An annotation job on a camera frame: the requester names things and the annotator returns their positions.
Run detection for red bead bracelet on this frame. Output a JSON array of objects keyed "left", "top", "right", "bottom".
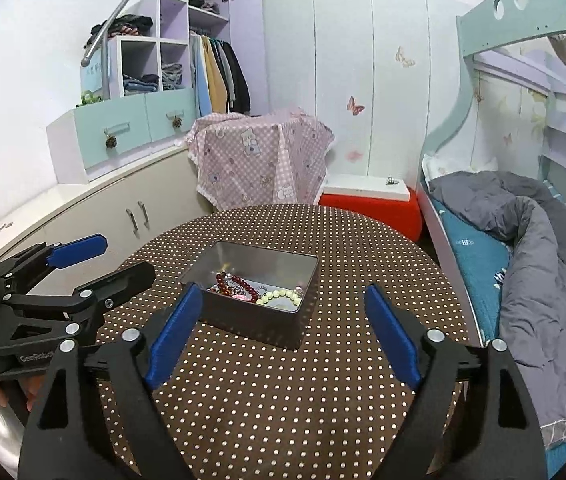
[{"left": 207, "top": 270, "right": 264, "bottom": 305}]

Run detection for pale green bead bracelet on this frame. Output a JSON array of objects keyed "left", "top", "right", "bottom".
[{"left": 254, "top": 285, "right": 307, "bottom": 309}]

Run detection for person's left hand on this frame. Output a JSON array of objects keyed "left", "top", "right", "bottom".
[{"left": 0, "top": 372, "right": 46, "bottom": 413}]

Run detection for beige curved cabinet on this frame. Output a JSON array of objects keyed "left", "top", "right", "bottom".
[{"left": 0, "top": 146, "right": 212, "bottom": 295}]

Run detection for grey duvet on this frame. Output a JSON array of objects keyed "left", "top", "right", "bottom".
[{"left": 429, "top": 171, "right": 566, "bottom": 448}]

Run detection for mint drawer unit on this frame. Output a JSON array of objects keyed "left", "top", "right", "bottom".
[{"left": 46, "top": 88, "right": 196, "bottom": 184}]

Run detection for dark metal tin box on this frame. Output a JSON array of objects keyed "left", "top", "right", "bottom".
[{"left": 180, "top": 240, "right": 320, "bottom": 350}]

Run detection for teal bed sheet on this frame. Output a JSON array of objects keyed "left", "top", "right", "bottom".
[{"left": 428, "top": 191, "right": 566, "bottom": 476}]

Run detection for brown polka dot tablecloth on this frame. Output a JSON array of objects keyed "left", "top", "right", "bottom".
[{"left": 100, "top": 205, "right": 467, "bottom": 479}]

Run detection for purple white shelf unit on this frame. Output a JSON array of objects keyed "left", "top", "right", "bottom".
[{"left": 80, "top": 0, "right": 232, "bottom": 100}]

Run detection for pink bear patterned cloth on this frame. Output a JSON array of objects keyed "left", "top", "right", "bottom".
[{"left": 185, "top": 108, "right": 335, "bottom": 211}]

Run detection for hanging clothes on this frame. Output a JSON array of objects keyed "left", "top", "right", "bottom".
[{"left": 190, "top": 30, "right": 251, "bottom": 117}]

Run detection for red white storage stool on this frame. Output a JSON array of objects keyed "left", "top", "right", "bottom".
[{"left": 319, "top": 174, "right": 423, "bottom": 242}]

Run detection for teal bunk bed frame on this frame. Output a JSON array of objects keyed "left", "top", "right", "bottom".
[{"left": 420, "top": 0, "right": 566, "bottom": 156}]

